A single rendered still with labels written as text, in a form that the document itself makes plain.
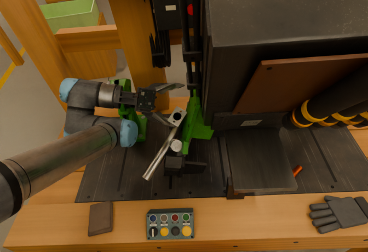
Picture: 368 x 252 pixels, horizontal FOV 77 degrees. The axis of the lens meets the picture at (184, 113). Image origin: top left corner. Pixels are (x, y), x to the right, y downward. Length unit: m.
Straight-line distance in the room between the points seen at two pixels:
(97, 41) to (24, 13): 0.26
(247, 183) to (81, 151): 0.41
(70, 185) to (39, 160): 0.60
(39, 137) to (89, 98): 2.01
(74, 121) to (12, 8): 0.50
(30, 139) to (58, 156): 2.25
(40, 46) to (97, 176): 0.55
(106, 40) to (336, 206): 1.05
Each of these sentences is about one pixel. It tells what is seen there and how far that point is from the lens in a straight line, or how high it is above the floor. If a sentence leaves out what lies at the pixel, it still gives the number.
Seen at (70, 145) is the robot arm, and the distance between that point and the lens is 0.52.
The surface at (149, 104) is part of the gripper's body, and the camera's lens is 0.67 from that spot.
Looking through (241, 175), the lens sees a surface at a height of 1.13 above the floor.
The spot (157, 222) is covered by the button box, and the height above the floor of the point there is 0.94.
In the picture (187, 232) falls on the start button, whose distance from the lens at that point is 0.80.
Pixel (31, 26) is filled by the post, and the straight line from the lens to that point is 1.06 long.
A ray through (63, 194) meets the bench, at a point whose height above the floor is 0.88.
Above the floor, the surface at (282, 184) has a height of 1.13.
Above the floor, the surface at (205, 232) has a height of 0.90.
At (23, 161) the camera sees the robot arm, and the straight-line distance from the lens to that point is 0.46.
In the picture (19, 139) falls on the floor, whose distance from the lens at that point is 2.80.
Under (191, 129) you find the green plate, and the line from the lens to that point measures 0.69.
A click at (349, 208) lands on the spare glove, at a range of 0.95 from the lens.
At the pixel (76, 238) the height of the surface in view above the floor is 0.90.
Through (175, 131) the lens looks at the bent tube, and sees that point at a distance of 0.83.
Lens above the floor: 1.70
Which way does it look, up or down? 46 degrees down
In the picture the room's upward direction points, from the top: 6 degrees counter-clockwise
